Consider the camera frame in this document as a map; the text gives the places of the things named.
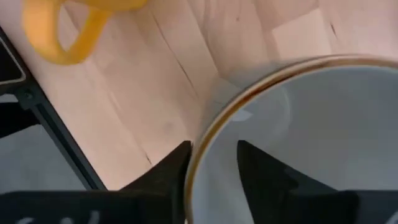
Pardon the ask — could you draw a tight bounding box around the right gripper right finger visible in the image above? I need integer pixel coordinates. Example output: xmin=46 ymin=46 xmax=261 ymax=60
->
xmin=237 ymin=139 xmax=359 ymax=224

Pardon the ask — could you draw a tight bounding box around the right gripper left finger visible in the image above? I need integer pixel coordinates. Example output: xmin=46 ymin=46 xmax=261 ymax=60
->
xmin=119 ymin=139 xmax=193 ymax=224

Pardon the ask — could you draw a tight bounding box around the teal glazed ceramic mug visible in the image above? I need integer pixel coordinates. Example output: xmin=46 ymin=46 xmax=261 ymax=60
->
xmin=183 ymin=54 xmax=398 ymax=224

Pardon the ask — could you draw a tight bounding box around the yellow faceted ceramic mug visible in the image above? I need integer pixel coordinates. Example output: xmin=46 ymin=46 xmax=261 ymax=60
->
xmin=21 ymin=0 xmax=149 ymax=66

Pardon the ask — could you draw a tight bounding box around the black table edge frame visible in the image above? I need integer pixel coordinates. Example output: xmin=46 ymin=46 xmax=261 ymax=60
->
xmin=0 ymin=26 xmax=108 ymax=191

